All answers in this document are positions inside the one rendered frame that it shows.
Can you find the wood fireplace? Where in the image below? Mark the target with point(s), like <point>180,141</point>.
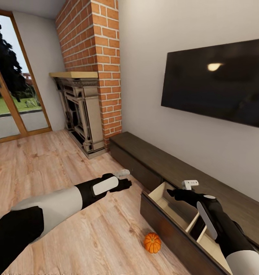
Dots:
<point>83,119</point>

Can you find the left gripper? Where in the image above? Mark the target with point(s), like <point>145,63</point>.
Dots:
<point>125,184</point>

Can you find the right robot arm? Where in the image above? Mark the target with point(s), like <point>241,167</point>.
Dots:
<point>241,257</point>

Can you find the door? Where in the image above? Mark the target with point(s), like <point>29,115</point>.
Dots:
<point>22,112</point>

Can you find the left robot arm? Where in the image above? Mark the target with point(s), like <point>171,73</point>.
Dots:
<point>31,219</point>

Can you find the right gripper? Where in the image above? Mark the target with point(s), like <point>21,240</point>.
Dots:
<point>180,194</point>

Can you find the pumpkin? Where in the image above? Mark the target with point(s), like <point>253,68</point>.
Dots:
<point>152,242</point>

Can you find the countertop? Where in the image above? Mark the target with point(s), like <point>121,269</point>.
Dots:
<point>74,74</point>

